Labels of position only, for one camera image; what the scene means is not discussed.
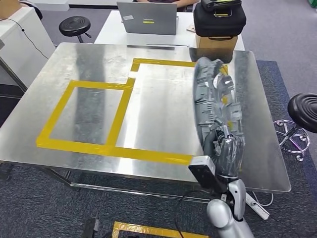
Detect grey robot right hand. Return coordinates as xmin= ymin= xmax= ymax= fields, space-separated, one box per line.
xmin=203 ymin=126 xmax=245 ymax=179

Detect silver plastic hubcap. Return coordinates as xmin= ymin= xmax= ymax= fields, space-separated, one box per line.
xmin=193 ymin=56 xmax=245 ymax=158

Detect stainless steel workbench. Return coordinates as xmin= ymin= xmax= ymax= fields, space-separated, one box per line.
xmin=0 ymin=42 xmax=292 ymax=204

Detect white power strip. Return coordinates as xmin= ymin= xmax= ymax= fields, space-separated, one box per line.
xmin=245 ymin=192 xmax=270 ymax=221

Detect black stool chrome base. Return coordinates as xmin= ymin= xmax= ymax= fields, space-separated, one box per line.
xmin=273 ymin=93 xmax=317 ymax=162

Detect cardboard box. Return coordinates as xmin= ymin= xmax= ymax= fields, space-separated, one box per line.
xmin=0 ymin=0 xmax=23 ymax=20
xmin=195 ymin=34 xmax=238 ymax=50

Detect black carrying case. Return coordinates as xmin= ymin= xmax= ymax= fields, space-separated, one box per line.
xmin=193 ymin=2 xmax=247 ymax=37

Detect black device yellow trim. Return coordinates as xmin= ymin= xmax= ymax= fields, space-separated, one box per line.
xmin=200 ymin=0 xmax=242 ymax=12

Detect grey laptop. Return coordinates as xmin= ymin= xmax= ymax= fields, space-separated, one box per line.
xmin=117 ymin=1 xmax=179 ymax=36

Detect yellow tape double rectangle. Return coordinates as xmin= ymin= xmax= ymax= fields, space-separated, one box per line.
xmin=35 ymin=58 xmax=229 ymax=166

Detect dark robot foot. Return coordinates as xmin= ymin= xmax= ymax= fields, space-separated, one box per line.
xmin=82 ymin=218 xmax=100 ymax=238

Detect white table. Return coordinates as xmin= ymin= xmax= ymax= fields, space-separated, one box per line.
xmin=94 ymin=9 xmax=245 ymax=52

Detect black round stool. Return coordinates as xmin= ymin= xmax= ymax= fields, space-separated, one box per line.
xmin=58 ymin=16 xmax=92 ymax=43

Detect black chair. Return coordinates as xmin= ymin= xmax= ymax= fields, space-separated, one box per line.
xmin=20 ymin=0 xmax=43 ymax=20

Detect white side desk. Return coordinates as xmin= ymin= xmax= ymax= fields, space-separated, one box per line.
xmin=0 ymin=6 xmax=56 ymax=99

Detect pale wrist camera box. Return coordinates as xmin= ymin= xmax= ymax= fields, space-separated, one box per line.
xmin=188 ymin=156 xmax=227 ymax=194

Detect white floor cable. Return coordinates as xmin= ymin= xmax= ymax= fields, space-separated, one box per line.
xmin=252 ymin=191 xmax=274 ymax=208

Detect black camera cable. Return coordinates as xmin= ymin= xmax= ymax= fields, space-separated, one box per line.
xmin=174 ymin=190 xmax=211 ymax=238

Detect thin black cable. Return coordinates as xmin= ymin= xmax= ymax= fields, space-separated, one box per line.
xmin=0 ymin=18 xmax=48 ymax=60

